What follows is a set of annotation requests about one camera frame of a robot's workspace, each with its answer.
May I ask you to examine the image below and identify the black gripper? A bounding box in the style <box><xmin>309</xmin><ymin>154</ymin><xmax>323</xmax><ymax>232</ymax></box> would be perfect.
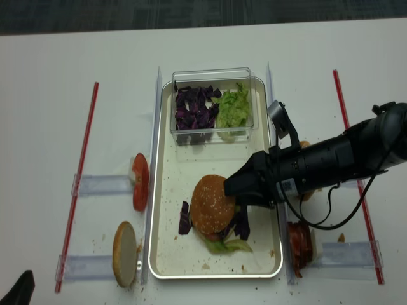
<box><xmin>224</xmin><ymin>151</ymin><xmax>299</xmax><ymax>214</ymax></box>

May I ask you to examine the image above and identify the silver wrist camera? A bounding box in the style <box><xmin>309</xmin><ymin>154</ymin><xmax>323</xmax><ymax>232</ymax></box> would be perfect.
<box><xmin>267</xmin><ymin>100</ymin><xmax>301</xmax><ymax>150</ymax></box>

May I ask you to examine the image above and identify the clear holder lower right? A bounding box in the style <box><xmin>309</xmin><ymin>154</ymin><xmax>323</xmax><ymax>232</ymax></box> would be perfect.
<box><xmin>312</xmin><ymin>241</ymin><xmax>383</xmax><ymax>268</ymax></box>

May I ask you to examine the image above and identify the clear holder upper right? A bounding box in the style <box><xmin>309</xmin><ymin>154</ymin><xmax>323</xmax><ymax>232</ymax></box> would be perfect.
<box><xmin>340</xmin><ymin>180</ymin><xmax>364</xmax><ymax>189</ymax></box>

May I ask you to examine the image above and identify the tomato slices stack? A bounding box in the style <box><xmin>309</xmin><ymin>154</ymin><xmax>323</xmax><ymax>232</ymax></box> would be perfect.
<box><xmin>132</xmin><ymin>153</ymin><xmax>149</xmax><ymax>212</ymax></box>

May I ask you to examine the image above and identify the chopped green lettuce pile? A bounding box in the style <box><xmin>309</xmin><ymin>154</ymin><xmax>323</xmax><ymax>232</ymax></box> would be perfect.
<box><xmin>211</xmin><ymin>82</ymin><xmax>250</xmax><ymax>129</ymax></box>

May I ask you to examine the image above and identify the green lettuce leaf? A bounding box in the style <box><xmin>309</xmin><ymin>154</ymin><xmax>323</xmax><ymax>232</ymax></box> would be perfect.
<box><xmin>203</xmin><ymin>237</ymin><xmax>252</xmax><ymax>254</ymax></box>

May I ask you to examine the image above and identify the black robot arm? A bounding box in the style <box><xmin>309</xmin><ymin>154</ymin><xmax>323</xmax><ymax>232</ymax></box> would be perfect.
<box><xmin>224</xmin><ymin>100</ymin><xmax>406</xmax><ymax>208</ymax></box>

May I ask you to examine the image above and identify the left red strip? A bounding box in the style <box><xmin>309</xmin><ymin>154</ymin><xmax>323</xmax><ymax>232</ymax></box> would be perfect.
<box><xmin>54</xmin><ymin>82</ymin><xmax>99</xmax><ymax>294</ymax></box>

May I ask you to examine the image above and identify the clear plastic container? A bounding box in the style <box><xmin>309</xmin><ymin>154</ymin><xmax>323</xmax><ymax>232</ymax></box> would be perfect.
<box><xmin>170</xmin><ymin>67</ymin><xmax>259</xmax><ymax>146</ymax></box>

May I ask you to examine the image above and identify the clear holder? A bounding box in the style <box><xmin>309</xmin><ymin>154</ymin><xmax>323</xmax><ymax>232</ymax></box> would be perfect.
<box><xmin>340</xmin><ymin>180</ymin><xmax>364</xmax><ymax>189</ymax></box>
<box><xmin>71</xmin><ymin>175</ymin><xmax>133</xmax><ymax>197</ymax></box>
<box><xmin>312</xmin><ymin>241</ymin><xmax>383</xmax><ymax>268</ymax></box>
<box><xmin>55</xmin><ymin>255</ymin><xmax>114</xmax><ymax>281</ymax></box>

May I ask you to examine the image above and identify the clear rail right of tray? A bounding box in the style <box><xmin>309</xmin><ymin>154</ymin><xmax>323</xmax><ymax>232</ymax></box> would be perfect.
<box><xmin>266</xmin><ymin>62</ymin><xmax>296</xmax><ymax>285</ymax></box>

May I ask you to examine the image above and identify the bacon meat slices stack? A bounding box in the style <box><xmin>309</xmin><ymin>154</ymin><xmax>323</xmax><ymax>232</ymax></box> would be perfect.
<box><xmin>288</xmin><ymin>222</ymin><xmax>313</xmax><ymax>278</ymax></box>

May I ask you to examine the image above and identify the purple cabbage piece left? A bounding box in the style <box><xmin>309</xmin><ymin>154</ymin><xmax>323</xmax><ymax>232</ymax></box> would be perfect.
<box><xmin>178</xmin><ymin>201</ymin><xmax>193</xmax><ymax>235</ymax></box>

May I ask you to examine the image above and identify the white block behind bacon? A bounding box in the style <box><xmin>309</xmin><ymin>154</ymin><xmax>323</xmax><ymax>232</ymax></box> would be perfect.
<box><xmin>310</xmin><ymin>229</ymin><xmax>323</xmax><ymax>264</ymax></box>

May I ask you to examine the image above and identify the sesame bun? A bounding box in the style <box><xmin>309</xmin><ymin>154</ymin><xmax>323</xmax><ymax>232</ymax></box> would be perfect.
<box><xmin>299</xmin><ymin>140</ymin><xmax>315</xmax><ymax>201</ymax></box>
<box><xmin>190</xmin><ymin>175</ymin><xmax>236</xmax><ymax>235</ymax></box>

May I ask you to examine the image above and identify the clear holder lower left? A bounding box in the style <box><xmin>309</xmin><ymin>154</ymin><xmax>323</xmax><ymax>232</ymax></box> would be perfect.
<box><xmin>55</xmin><ymin>255</ymin><xmax>114</xmax><ymax>281</ymax></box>

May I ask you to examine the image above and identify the red strip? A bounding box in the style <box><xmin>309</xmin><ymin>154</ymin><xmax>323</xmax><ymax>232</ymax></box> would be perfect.
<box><xmin>332</xmin><ymin>69</ymin><xmax>385</xmax><ymax>285</ymax></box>
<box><xmin>54</xmin><ymin>82</ymin><xmax>99</xmax><ymax>294</ymax></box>

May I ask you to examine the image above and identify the chopped purple cabbage pile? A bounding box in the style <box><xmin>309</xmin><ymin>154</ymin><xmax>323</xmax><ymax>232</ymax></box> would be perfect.
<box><xmin>174</xmin><ymin>84</ymin><xmax>222</xmax><ymax>145</ymax></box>

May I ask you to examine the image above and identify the white metal tray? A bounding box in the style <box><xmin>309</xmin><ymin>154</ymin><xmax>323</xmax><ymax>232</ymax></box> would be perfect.
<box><xmin>148</xmin><ymin>78</ymin><xmax>283</xmax><ymax>280</ymax></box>

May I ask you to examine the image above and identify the long purple cabbage strip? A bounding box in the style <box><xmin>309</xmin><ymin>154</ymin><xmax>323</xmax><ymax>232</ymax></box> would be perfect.
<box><xmin>234</xmin><ymin>205</ymin><xmax>251</xmax><ymax>241</ymax></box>

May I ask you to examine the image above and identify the right red strip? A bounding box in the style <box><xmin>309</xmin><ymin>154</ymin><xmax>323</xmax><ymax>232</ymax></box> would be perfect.
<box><xmin>332</xmin><ymin>69</ymin><xmax>385</xmax><ymax>285</ymax></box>

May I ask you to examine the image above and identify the clear holder upper left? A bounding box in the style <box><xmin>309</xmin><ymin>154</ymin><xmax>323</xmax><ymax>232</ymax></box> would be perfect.
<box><xmin>71</xmin><ymin>175</ymin><xmax>133</xmax><ymax>197</ymax></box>

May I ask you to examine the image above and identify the black object bottom left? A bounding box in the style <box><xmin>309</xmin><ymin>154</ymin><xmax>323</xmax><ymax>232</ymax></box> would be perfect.
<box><xmin>0</xmin><ymin>270</ymin><xmax>35</xmax><ymax>305</ymax></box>

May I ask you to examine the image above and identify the bottom bun half upright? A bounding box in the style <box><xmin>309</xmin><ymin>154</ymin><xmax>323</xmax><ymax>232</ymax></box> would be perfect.
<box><xmin>112</xmin><ymin>221</ymin><xmax>137</xmax><ymax>288</ymax></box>

